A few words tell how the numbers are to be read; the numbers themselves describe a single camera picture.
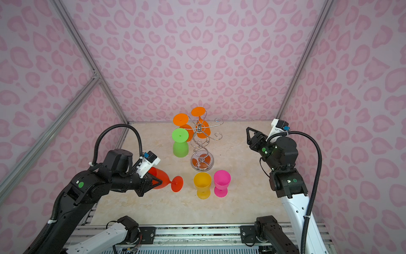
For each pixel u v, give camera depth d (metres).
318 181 0.46
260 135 0.56
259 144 0.56
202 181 0.80
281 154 0.45
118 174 0.49
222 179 0.80
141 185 0.53
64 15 0.71
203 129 0.73
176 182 0.75
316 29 0.75
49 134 0.64
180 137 0.70
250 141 0.58
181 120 0.76
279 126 0.54
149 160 0.54
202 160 0.98
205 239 0.72
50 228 0.37
